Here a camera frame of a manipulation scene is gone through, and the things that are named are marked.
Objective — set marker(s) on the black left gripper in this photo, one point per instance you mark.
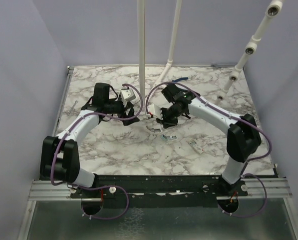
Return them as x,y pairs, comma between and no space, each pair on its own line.
129,121

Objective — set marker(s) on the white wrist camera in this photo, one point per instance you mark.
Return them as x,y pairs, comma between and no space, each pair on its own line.
155,111
127,95

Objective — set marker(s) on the white staple box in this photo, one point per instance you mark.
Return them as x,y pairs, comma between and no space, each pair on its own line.
197,147

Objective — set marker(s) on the blue handled pliers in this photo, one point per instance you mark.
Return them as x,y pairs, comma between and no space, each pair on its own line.
180,79

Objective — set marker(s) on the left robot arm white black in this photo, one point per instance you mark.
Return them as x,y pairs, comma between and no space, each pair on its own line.
60,157

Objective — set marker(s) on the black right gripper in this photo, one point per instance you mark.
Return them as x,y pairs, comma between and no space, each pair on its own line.
164,122

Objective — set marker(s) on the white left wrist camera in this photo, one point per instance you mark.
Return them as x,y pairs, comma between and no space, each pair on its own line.
127,95

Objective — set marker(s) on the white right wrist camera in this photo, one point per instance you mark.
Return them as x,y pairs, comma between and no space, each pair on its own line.
155,111

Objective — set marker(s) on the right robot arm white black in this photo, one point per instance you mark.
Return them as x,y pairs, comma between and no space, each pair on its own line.
243,139

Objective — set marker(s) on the aluminium rail frame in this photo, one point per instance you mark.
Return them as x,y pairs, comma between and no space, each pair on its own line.
258,187

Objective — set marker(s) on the white PVC pipe frame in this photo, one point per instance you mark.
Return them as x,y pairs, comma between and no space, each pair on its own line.
211,33

